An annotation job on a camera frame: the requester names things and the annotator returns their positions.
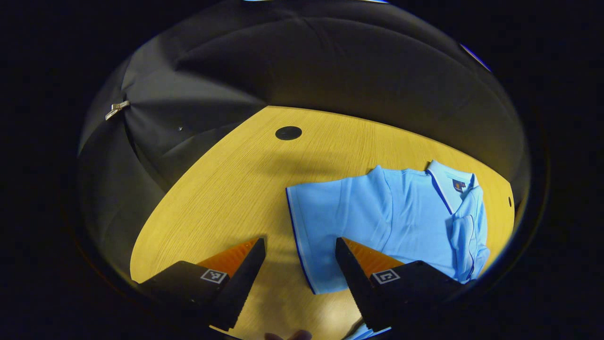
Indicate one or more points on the light blue T-shirt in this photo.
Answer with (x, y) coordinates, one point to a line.
(377, 212)

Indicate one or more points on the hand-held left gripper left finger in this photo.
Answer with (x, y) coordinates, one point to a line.
(243, 288)

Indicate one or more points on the black backdrop cloth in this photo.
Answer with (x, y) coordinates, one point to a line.
(306, 61)

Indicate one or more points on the white clip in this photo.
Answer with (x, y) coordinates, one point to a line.
(117, 108)

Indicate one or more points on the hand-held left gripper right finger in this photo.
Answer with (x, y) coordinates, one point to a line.
(354, 288)

